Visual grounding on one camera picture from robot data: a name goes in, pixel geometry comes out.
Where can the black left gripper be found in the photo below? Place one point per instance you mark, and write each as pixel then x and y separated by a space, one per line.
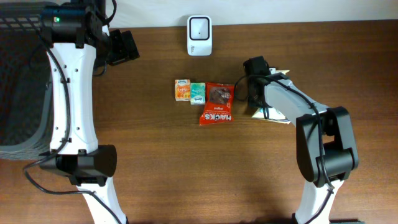
pixel 127 48

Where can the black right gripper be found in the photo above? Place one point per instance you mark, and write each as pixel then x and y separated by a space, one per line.
pixel 253 102

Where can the red Hacks candy bag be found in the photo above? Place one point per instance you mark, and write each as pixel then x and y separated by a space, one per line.
pixel 218 106

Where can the green tissue pack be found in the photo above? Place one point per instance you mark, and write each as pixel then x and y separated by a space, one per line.
pixel 197 93

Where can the orange tissue pack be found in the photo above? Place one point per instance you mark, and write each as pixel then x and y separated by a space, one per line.
pixel 182 90

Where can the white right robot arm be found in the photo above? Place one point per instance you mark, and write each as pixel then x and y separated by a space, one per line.
pixel 326 149

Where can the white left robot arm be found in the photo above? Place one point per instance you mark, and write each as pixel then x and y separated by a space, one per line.
pixel 77 39

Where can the white barcode scanner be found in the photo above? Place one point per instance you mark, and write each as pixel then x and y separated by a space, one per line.
pixel 199 36

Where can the dark grey plastic basket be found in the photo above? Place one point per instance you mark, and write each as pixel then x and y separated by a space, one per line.
pixel 26 83

